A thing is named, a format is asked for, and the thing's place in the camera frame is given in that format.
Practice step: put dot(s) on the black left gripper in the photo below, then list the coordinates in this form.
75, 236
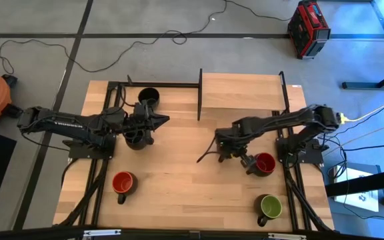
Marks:
138, 120

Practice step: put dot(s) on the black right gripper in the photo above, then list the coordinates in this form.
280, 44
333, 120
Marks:
230, 143

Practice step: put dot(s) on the black mug yellow-red interior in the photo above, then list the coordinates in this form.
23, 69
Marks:
265, 163

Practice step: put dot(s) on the all-black coffee mug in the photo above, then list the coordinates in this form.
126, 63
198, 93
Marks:
150, 95
135, 144

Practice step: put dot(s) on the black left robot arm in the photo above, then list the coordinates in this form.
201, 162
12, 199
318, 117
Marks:
62, 121

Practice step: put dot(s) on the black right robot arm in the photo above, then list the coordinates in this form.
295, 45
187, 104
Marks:
278, 121

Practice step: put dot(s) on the black mug green interior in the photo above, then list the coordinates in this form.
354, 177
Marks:
271, 206

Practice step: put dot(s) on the black mug orange interior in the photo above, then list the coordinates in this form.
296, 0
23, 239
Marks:
122, 182

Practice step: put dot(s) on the raised wooden shelf board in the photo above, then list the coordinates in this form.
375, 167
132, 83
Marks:
242, 91

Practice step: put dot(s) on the white printed box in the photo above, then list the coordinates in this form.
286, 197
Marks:
355, 196

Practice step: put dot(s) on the black crossbeam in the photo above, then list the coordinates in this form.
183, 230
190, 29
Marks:
362, 183

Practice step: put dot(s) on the black stand foot beam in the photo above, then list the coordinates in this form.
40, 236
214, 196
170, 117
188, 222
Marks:
362, 85

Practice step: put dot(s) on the red and black toolbox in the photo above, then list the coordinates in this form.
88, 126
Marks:
307, 30

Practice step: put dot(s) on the black shelf support post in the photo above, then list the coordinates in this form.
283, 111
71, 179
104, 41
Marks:
283, 90
200, 100

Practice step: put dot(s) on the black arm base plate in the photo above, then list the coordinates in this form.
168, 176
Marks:
312, 156
78, 153

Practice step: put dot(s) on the silver mounting bracket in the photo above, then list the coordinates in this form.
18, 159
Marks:
287, 236
102, 232

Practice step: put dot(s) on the black table edge rail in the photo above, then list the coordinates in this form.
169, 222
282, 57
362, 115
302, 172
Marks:
152, 235

